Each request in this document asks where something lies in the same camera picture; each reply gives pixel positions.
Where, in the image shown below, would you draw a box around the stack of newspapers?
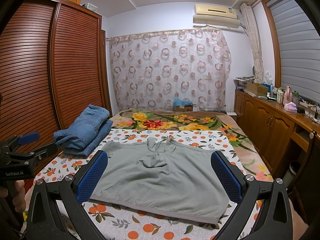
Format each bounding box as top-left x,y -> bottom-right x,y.
233,75 -> 255,91

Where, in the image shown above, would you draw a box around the pink pouch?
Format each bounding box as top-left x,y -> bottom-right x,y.
284,102 -> 297,113

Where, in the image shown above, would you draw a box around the grey window blind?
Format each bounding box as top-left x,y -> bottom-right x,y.
266,0 -> 319,103

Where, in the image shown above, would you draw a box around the beige air conditioner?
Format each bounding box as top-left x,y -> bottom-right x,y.
193,3 -> 241,29

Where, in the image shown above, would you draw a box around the circle pattern sheer curtain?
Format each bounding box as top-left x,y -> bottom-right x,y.
110,28 -> 231,111

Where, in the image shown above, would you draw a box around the cardboard box on sideboard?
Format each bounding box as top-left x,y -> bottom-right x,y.
247,83 -> 268,96

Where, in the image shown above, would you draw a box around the white jar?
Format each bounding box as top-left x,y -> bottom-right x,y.
277,89 -> 284,104

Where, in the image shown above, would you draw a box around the clear box on wardrobe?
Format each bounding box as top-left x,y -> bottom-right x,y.
82,3 -> 98,12

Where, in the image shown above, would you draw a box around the floral pink blanket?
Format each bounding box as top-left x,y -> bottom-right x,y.
106,108 -> 273,181

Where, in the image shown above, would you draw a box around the person left hand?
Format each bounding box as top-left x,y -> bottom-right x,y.
0,180 -> 26,213

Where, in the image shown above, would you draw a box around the wooden louvered wardrobe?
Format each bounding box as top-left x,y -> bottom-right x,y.
1,0 -> 111,153

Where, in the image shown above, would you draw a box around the wooden sideboard cabinet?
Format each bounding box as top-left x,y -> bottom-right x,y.
234,90 -> 319,177

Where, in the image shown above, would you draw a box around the folded blue jeans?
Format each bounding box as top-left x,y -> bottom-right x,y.
53,105 -> 113,157

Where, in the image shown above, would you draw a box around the cardboard box with blue bag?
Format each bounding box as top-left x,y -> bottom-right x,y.
173,97 -> 193,112

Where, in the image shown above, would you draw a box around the cables on sideboard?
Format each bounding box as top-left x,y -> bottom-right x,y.
307,104 -> 320,125

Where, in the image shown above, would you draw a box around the grey green shorts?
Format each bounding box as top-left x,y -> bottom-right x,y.
91,137 -> 229,224

